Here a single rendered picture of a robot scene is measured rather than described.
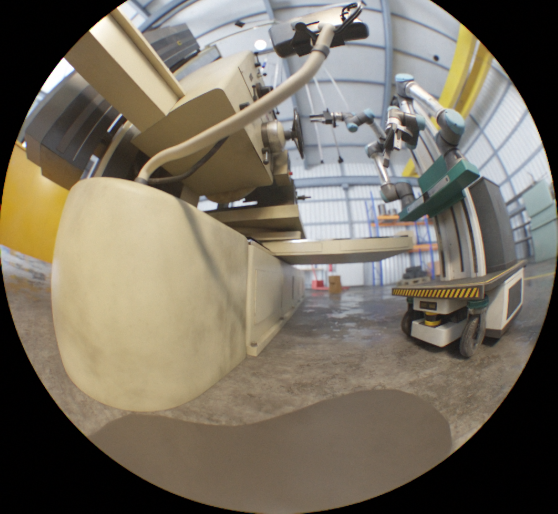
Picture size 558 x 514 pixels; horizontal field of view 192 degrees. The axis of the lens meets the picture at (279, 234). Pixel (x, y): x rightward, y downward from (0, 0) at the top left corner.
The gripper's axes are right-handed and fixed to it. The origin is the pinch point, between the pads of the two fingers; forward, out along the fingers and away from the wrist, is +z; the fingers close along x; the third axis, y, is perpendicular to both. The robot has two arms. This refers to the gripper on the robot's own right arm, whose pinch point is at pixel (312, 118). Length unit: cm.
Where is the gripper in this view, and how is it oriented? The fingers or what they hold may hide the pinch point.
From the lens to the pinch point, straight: 129.3
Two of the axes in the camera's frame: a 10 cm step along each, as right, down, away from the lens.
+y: -2.3, -3.1, -9.2
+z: -9.7, 0.4, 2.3
